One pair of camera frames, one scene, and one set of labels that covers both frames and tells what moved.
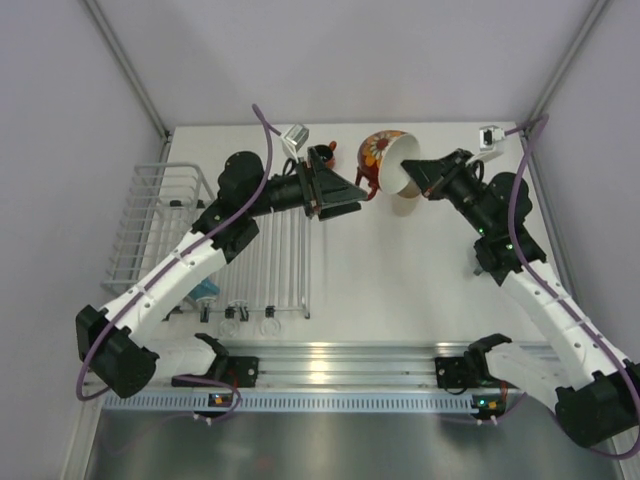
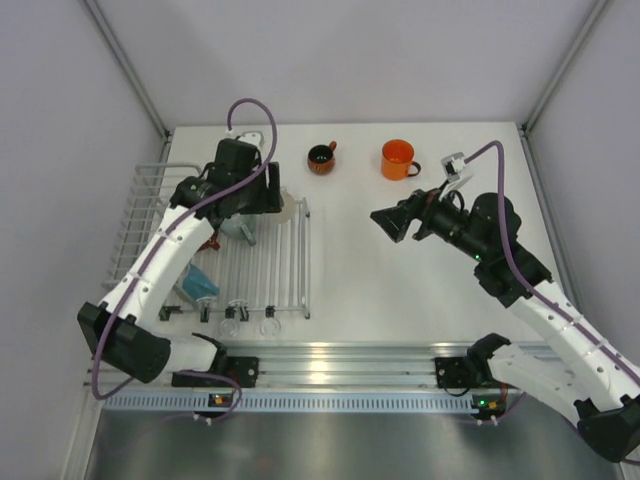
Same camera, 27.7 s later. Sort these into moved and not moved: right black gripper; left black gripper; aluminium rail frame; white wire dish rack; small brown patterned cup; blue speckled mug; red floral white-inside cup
Moved: left black gripper; red floral white-inside cup; right black gripper
Not moved: blue speckled mug; aluminium rail frame; white wire dish rack; small brown patterned cup
